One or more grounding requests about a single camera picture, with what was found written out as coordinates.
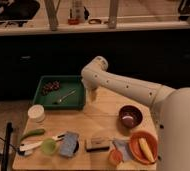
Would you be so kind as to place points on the beige wooden gripper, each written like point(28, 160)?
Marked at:
point(92, 94)

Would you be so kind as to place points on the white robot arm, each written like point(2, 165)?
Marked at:
point(171, 108)

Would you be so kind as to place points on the green plastic tray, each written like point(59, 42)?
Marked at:
point(68, 83)

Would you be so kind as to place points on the dark brown bowl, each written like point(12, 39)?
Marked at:
point(130, 116)

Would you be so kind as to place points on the dark grape bunch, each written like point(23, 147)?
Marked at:
point(50, 86)

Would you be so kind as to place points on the brown rectangular block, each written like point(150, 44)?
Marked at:
point(97, 144)

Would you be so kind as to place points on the black plate under cloth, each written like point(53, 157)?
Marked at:
point(76, 147)

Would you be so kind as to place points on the blue sponge cloth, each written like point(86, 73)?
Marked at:
point(68, 144)

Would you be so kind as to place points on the grey blue cloth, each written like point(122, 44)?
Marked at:
point(123, 147)

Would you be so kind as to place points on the small green cup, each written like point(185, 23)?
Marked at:
point(48, 146)

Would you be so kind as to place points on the small orange toy fruit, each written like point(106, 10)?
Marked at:
point(115, 157)

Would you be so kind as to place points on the yellow toy corn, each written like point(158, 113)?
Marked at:
point(146, 149)

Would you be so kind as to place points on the orange bowl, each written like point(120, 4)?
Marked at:
point(136, 149)

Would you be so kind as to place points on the white bottle on shelf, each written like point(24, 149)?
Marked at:
point(79, 11)

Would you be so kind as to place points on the black vertical pole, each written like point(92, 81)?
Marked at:
point(5, 158)

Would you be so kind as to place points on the black bag on shelf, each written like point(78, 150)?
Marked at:
point(18, 11)

